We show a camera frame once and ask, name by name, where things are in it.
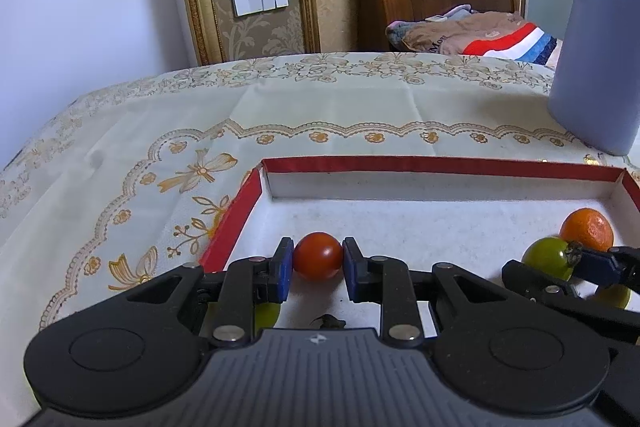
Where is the cream floral tablecloth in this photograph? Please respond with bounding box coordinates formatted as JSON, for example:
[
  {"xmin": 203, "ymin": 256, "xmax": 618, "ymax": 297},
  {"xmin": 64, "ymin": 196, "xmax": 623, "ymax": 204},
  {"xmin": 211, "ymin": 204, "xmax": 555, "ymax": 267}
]
[{"xmin": 0, "ymin": 52, "xmax": 640, "ymax": 408}]

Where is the yellow-green tomato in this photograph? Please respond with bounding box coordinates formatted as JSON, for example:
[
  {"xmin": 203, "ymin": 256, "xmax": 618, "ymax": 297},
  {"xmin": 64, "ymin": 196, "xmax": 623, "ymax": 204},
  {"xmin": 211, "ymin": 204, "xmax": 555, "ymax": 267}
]
[
  {"xmin": 595, "ymin": 284, "xmax": 631, "ymax": 309},
  {"xmin": 252, "ymin": 302, "xmax": 282, "ymax": 333}
]

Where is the dark tomato stem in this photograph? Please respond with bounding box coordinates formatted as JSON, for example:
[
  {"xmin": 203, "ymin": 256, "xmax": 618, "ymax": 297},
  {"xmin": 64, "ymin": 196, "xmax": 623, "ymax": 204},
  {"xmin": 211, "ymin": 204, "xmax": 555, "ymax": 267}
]
[{"xmin": 310, "ymin": 314, "xmax": 348, "ymax": 330}]

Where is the striped colourful blanket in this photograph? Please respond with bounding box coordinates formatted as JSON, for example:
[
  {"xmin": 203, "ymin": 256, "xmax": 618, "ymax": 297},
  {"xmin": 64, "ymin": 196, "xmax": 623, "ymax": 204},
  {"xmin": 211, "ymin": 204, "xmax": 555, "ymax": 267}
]
[{"xmin": 460, "ymin": 22, "xmax": 563, "ymax": 68}]

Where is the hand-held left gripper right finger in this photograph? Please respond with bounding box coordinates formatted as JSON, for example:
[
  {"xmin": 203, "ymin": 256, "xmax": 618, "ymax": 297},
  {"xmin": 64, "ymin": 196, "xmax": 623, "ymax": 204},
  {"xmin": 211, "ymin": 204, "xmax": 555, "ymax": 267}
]
[{"xmin": 342, "ymin": 236, "xmax": 506, "ymax": 348}]

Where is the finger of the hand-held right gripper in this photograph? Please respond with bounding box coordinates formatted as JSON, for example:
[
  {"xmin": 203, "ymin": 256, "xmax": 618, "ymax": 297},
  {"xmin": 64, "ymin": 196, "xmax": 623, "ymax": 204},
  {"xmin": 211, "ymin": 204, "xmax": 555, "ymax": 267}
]
[
  {"xmin": 572, "ymin": 247, "xmax": 640, "ymax": 283},
  {"xmin": 501, "ymin": 258, "xmax": 640, "ymax": 343}
]

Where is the green tomato with dark stem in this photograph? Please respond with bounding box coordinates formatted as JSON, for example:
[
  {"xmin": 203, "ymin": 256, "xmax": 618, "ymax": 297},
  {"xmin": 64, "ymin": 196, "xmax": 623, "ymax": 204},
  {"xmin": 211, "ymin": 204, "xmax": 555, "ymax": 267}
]
[{"xmin": 521, "ymin": 237, "xmax": 581, "ymax": 282}]

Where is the red cherry tomato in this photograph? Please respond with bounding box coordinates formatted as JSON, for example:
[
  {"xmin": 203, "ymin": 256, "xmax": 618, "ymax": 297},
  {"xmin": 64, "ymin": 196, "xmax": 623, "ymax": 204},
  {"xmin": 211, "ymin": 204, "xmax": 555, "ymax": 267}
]
[{"xmin": 292, "ymin": 232, "xmax": 345, "ymax": 281}]

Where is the small orange mandarin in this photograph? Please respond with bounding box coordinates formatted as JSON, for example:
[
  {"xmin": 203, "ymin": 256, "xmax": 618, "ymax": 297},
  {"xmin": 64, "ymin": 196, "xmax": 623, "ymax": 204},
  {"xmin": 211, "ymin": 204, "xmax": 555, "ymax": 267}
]
[{"xmin": 559, "ymin": 208, "xmax": 615, "ymax": 253}]

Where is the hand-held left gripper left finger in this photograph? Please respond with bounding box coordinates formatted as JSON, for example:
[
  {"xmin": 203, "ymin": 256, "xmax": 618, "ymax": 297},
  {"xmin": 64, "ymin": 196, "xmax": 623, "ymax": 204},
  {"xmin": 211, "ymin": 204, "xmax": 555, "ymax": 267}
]
[{"xmin": 107, "ymin": 237, "xmax": 296, "ymax": 348}]

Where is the red cardboard box tray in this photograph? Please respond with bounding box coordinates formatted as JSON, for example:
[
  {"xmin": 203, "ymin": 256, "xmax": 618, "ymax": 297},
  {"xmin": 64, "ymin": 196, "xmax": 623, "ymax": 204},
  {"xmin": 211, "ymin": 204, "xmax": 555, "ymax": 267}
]
[{"xmin": 200, "ymin": 157, "xmax": 640, "ymax": 338}]

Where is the blue electric kettle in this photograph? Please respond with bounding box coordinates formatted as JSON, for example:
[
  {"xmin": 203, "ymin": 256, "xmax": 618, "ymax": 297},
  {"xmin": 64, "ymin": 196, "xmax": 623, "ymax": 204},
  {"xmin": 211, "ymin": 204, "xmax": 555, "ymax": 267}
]
[{"xmin": 546, "ymin": 0, "xmax": 640, "ymax": 156}]

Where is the folded patterned blanket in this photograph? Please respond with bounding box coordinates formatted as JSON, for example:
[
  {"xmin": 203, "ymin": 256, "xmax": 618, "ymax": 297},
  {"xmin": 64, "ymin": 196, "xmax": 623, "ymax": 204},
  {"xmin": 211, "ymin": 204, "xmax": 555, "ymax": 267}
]
[{"xmin": 385, "ymin": 4, "xmax": 526, "ymax": 55}]

